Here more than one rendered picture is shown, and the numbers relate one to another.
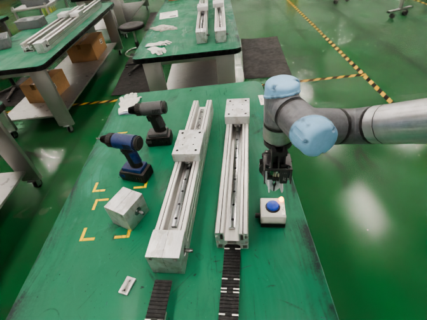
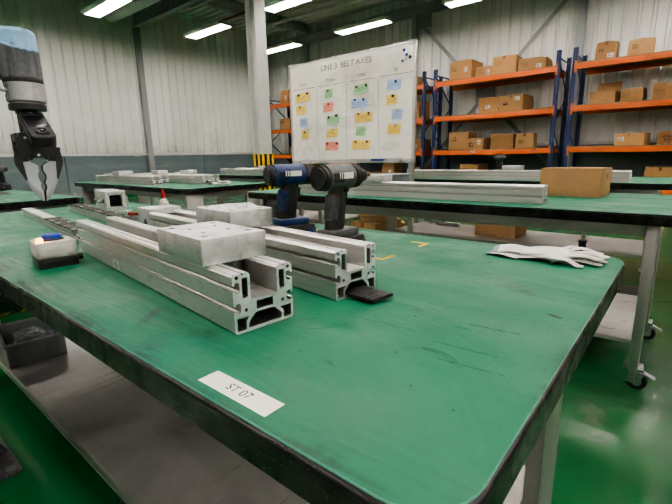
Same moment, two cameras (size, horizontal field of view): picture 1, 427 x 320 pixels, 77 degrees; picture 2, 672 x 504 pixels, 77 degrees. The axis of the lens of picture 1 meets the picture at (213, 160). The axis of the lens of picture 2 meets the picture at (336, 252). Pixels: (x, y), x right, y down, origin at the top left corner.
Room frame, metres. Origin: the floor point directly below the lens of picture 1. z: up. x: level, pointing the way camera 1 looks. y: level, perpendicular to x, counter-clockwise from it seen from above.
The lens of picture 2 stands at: (1.65, -0.58, 1.02)
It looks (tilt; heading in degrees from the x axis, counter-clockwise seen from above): 13 degrees down; 125
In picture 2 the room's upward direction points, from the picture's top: 1 degrees counter-clockwise
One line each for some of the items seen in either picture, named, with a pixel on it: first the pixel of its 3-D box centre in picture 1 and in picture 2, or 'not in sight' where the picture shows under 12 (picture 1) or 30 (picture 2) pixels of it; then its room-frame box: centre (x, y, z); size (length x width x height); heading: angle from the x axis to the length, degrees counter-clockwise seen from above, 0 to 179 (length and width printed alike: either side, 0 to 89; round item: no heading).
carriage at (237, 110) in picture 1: (237, 113); (210, 249); (1.09, -0.15, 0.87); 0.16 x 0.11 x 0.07; 169
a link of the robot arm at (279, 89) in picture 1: (281, 103); (17, 57); (0.52, -0.17, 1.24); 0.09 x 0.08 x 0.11; 12
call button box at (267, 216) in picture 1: (269, 212); (58, 250); (0.54, -0.16, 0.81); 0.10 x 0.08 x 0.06; 79
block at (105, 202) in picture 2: not in sight; (110, 200); (-0.45, 0.47, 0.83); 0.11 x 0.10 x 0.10; 80
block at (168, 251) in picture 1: (172, 251); (157, 222); (0.44, 0.16, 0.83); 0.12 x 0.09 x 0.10; 79
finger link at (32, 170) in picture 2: (280, 184); (32, 180); (0.52, -0.18, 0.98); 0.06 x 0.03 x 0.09; 169
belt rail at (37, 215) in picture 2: not in sight; (48, 220); (-0.22, 0.11, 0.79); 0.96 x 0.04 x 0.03; 169
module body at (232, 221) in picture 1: (236, 155); (155, 255); (0.84, -0.10, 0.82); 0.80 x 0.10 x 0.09; 169
